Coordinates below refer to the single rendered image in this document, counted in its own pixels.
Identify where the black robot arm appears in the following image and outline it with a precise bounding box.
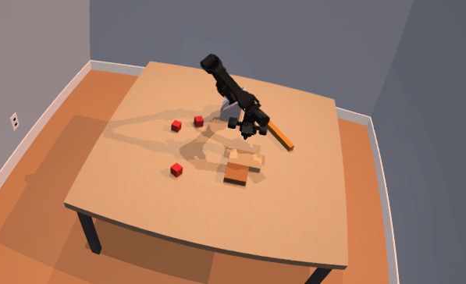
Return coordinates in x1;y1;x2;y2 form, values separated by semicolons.
200;54;270;137

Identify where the orange long flat bar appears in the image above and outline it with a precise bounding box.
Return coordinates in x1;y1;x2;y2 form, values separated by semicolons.
268;120;294;152

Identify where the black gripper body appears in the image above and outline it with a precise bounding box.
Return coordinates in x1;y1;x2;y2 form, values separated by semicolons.
227;114;268;136

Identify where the small red cube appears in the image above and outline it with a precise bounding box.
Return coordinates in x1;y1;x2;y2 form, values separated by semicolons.
171;120;181;132
194;115;204;127
170;163;183;178

